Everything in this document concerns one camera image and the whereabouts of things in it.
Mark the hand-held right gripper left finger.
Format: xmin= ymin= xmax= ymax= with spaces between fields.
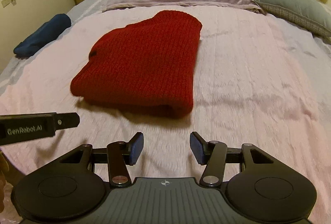
xmin=59 ymin=132 xmax=144 ymax=187

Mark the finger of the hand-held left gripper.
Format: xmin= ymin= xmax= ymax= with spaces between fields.
xmin=55 ymin=113 xmax=80 ymax=132

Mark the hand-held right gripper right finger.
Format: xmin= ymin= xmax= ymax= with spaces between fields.
xmin=189 ymin=131 xmax=275 ymax=187

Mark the red patterned knit sweater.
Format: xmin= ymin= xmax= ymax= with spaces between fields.
xmin=70 ymin=10 xmax=203 ymax=119

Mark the person's left hand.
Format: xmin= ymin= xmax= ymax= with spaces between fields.
xmin=0 ymin=153 xmax=11 ymax=214

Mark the navy blue garment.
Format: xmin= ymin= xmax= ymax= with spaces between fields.
xmin=13 ymin=14 xmax=72 ymax=57

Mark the grey cushion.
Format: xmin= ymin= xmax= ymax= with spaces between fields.
xmin=250 ymin=0 xmax=331 ymax=38

